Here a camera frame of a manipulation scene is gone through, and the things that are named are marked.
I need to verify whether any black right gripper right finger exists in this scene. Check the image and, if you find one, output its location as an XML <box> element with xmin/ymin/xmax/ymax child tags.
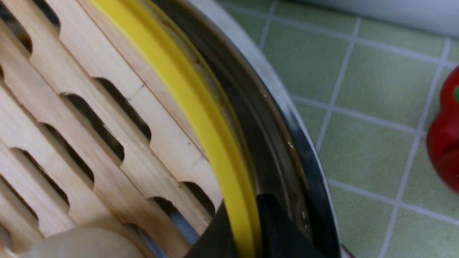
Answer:
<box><xmin>257</xmin><ymin>194</ymin><xmax>324</xmax><ymax>258</ymax></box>

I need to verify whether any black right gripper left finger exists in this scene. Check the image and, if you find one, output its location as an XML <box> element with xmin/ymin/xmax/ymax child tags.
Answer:
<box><xmin>185</xmin><ymin>202</ymin><xmax>238</xmax><ymax>258</ymax></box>

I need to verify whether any yellow rimmed bamboo steamer basket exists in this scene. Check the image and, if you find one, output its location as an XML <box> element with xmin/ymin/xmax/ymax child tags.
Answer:
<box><xmin>1</xmin><ymin>0</ymin><xmax>262</xmax><ymax>258</ymax></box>

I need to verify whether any stainless steel pot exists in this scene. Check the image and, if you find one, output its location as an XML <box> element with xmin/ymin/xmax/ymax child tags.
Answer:
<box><xmin>154</xmin><ymin>0</ymin><xmax>353</xmax><ymax>258</ymax></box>

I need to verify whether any white round bun front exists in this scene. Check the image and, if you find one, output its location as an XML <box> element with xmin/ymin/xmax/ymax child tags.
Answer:
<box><xmin>21</xmin><ymin>227</ymin><xmax>145</xmax><ymax>258</ymax></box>

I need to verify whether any green checkered tablecloth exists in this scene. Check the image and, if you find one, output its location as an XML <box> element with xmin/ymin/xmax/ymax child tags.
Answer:
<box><xmin>219</xmin><ymin>0</ymin><xmax>459</xmax><ymax>258</ymax></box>

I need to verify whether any red bell pepper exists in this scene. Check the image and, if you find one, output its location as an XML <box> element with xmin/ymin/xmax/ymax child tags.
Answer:
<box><xmin>426</xmin><ymin>67</ymin><xmax>459</xmax><ymax>194</ymax></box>

